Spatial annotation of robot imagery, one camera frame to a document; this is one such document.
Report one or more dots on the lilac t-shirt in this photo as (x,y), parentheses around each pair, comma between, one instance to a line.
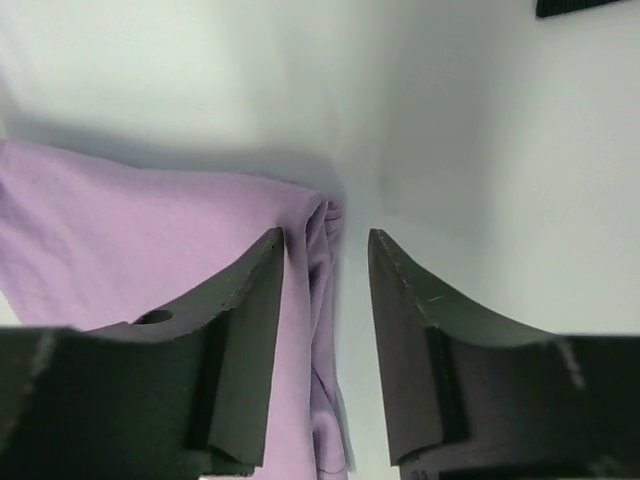
(89,242)

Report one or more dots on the folded black t-shirt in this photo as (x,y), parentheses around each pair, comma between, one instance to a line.
(551,10)

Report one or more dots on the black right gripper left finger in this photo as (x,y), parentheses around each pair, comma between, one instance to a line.
(181,393)

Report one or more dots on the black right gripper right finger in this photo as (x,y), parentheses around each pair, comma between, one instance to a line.
(471,394)

